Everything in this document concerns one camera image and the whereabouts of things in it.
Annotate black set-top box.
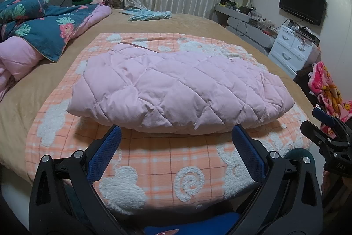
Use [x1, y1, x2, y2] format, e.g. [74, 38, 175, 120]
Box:
[294, 26, 321, 45]

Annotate teal floral quilt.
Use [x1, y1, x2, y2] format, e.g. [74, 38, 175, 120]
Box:
[0, 0, 113, 104]

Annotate white drawer cabinet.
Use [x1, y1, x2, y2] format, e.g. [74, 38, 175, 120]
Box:
[268, 25, 321, 79]

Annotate pink printed cloth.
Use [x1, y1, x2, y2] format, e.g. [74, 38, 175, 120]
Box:
[308, 61, 352, 134]

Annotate grey curved desk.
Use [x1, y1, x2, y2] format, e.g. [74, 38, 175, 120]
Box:
[214, 3, 278, 53]

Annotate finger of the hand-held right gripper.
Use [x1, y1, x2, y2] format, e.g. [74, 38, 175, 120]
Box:
[312, 107, 347, 139]
[299, 120, 339, 149]

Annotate black television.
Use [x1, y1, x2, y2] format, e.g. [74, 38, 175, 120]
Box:
[278, 0, 327, 27]

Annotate pink quilted jacket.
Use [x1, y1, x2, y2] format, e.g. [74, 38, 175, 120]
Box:
[67, 43, 295, 133]

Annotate dark clothes heap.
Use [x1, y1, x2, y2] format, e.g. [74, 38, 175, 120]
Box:
[293, 65, 319, 109]

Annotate black cable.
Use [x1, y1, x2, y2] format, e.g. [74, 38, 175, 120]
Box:
[236, 21, 249, 38]

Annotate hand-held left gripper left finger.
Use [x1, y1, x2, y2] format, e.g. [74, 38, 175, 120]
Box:
[29, 125, 123, 235]

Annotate orange plaid blanket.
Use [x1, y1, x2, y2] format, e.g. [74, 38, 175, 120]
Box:
[25, 32, 312, 216]

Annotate light blue garment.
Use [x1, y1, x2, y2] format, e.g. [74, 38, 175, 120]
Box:
[119, 7, 172, 22]

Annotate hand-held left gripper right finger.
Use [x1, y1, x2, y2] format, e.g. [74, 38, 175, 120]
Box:
[232, 124, 323, 235]

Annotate desk clutter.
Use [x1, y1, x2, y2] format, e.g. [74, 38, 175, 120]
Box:
[220, 0, 278, 32]

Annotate tan bed sheet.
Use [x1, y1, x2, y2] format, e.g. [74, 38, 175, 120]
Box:
[0, 8, 319, 189]

